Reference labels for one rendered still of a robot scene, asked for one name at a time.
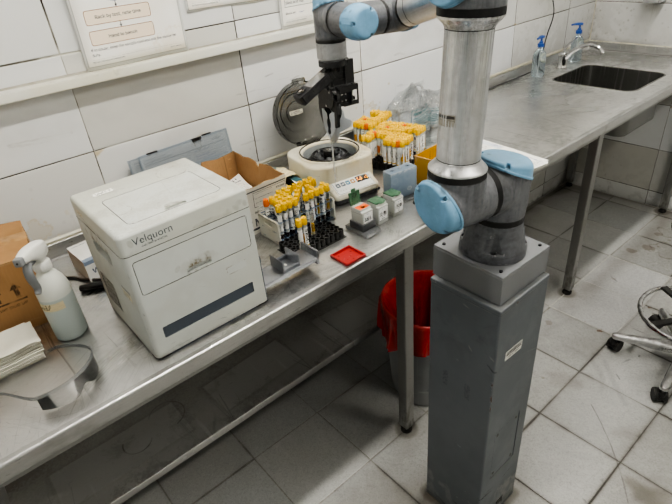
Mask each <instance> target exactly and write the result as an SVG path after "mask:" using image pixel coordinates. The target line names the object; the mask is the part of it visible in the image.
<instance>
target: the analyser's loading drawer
mask: <svg viewBox="0 0 672 504"><path fill-rule="evenodd" d="M300 245H301V249H300V250H298V251H296V252H294V251H292V250H290V249H288V248H287V247H285V248H284V250H285V254H284V255H282V256H280V257H278V258H275V257H273V256H272V255H270V254H269V257H270V263H271V264H270V265H268V266H266V267H264V268H262V271H263V277H264V282H265V287H266V288H267V287H269V286H271V285H273V284H275V283H277V282H278V281H280V280H282V279H284V278H286V277H288V276H290V275H292V274H294V273H295V272H297V271H299V270H301V269H303V268H305V267H307V266H309V265H310V264H312V263H316V264H320V263H319V255H318V250H317V249H315V248H313V247H311V246H309V245H308V244H306V243H304V242H302V241H301V242H300ZM284 264H287V266H284Z"/></svg>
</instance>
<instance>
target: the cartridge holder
mask: <svg viewBox="0 0 672 504"><path fill-rule="evenodd" d="M345 226H346V229H348V230H350V231H352V232H354V233H356V234H358V235H361V236H363V237H365V238H367V239H368V238H370V237H372V236H373V235H375V234H377V233H379V232H381V228H380V227H378V226H376V219H374V218H373V220H371V221H369V222H368V223H366V224H364V225H362V224H360V223H358V222H356V221H354V220H352V219H350V223H348V224H346V225H345Z"/></svg>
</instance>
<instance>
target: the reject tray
mask: <svg viewBox="0 0 672 504"><path fill-rule="evenodd" d="M330 257H331V258H332V259H334V260H336V261H338V262H339V263H341V264H343V265H345V266H347V267H348V266H350V265H352V264H353V263H355V262H357V261H359V260H361V259H362V258H364V257H366V253H364V252H362V251H360V250H358V249H356V248H354V247H352V246H350V245H348V246H346V247H344V248H342V249H340V250H338V251H336V252H334V253H333V254H331V255H330Z"/></svg>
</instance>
